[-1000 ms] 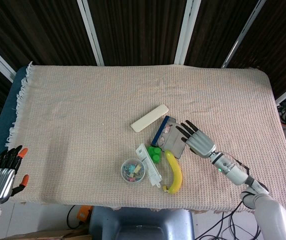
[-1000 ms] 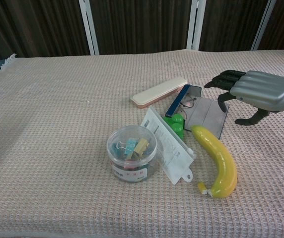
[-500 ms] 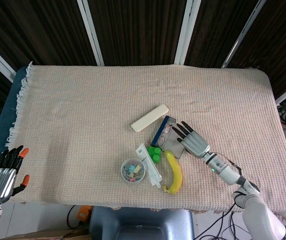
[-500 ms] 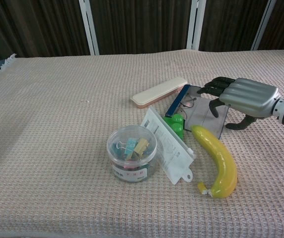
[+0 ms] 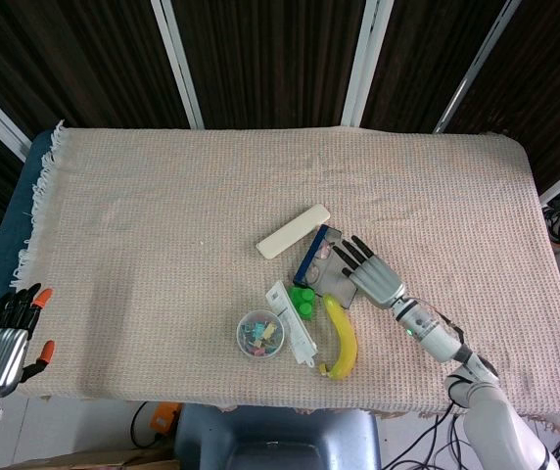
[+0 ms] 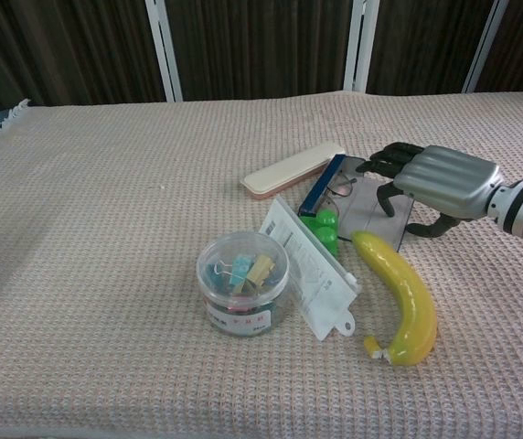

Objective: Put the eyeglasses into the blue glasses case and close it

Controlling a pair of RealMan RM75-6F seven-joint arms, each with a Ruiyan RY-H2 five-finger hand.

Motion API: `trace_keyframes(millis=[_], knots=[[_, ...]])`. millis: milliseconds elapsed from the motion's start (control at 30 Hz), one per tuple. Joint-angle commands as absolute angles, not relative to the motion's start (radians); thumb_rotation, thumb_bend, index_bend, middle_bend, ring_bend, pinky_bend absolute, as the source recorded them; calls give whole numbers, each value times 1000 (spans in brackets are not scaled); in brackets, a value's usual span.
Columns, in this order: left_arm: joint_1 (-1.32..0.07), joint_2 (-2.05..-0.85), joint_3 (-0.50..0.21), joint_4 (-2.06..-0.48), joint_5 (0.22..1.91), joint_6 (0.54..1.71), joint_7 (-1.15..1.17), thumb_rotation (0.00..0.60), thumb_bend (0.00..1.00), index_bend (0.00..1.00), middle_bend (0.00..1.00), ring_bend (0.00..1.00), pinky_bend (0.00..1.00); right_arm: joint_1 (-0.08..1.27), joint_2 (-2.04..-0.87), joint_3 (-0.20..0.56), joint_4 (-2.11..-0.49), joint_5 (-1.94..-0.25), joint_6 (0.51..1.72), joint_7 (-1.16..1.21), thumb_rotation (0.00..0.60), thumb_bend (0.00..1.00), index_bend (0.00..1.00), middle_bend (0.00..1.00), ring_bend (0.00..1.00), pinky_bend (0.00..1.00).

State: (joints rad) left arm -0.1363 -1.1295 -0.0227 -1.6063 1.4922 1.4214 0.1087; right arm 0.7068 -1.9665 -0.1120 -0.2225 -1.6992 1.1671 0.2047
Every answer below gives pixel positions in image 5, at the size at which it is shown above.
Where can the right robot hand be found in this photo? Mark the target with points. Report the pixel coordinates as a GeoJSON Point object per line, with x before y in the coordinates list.
{"type": "Point", "coordinates": [378, 281]}

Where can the dark blue glasses case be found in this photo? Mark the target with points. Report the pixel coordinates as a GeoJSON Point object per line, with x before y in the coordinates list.
{"type": "Point", "coordinates": [331, 279]}

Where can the cream pencil case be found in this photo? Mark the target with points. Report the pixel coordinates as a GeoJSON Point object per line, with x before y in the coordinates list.
{"type": "Point", "coordinates": [292, 231]}

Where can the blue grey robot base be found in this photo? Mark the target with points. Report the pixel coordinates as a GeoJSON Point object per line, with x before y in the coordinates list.
{"type": "Point", "coordinates": [280, 440]}

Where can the brown cardboard box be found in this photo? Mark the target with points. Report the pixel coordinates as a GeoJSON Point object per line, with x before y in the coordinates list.
{"type": "Point", "coordinates": [89, 460]}

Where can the yellow toy banana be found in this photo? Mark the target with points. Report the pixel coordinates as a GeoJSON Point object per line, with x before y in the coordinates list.
{"type": "Point", "coordinates": [344, 343]}

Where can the green plastic toy block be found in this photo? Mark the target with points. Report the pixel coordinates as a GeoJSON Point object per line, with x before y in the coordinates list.
{"type": "Point", "coordinates": [303, 299]}

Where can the white packaged tube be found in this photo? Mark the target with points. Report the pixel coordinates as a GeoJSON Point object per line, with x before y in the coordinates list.
{"type": "Point", "coordinates": [292, 320]}

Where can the clear jar of binder clips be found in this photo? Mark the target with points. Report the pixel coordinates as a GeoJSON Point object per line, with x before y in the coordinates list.
{"type": "Point", "coordinates": [260, 335]}

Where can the orange object under table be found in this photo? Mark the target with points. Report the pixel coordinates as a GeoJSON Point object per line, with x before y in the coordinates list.
{"type": "Point", "coordinates": [165, 418]}

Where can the beige waffle tablecloth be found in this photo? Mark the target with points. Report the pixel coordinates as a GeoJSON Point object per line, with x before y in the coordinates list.
{"type": "Point", "coordinates": [162, 220]}

